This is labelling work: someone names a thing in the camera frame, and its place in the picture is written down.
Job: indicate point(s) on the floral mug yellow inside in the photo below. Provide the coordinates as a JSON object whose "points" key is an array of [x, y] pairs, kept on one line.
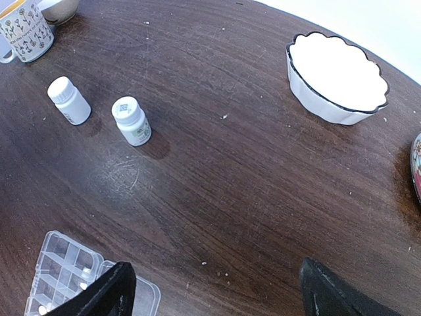
{"points": [[26, 31]]}

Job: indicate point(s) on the white fluted ceramic bowl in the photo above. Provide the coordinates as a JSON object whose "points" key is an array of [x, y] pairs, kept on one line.
{"points": [[334, 80]]}

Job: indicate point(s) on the white pills in organizer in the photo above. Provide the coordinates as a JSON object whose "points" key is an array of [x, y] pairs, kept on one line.
{"points": [[44, 309]]}

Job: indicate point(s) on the clear plastic pill organizer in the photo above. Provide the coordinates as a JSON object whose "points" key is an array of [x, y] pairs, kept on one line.
{"points": [[58, 271]]}

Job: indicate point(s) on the small beige cup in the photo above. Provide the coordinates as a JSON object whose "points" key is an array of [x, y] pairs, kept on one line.
{"points": [[57, 12]]}

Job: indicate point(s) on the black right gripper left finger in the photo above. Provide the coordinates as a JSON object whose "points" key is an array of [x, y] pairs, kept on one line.
{"points": [[113, 293]]}

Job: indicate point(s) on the small white pill bottle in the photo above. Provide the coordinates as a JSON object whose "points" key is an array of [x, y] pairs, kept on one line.
{"points": [[131, 121]]}

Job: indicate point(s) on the red floral saucer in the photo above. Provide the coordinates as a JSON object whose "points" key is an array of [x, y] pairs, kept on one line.
{"points": [[415, 164]]}

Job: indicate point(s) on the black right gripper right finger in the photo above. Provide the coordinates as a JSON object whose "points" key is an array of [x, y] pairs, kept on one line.
{"points": [[325, 293]]}

